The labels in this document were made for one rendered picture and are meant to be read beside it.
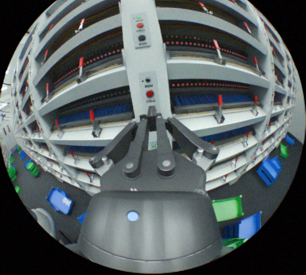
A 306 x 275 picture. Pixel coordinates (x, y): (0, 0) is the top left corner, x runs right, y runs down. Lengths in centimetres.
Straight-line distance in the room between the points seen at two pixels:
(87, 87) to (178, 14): 34
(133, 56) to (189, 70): 14
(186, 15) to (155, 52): 17
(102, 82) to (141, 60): 12
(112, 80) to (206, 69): 25
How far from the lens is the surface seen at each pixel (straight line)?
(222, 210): 99
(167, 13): 32
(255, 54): 75
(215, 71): 30
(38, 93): 73
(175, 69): 24
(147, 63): 23
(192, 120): 32
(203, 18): 37
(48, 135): 72
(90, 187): 99
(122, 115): 33
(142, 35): 25
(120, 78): 25
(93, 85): 29
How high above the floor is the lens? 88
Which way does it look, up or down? 23 degrees down
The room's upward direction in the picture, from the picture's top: 8 degrees counter-clockwise
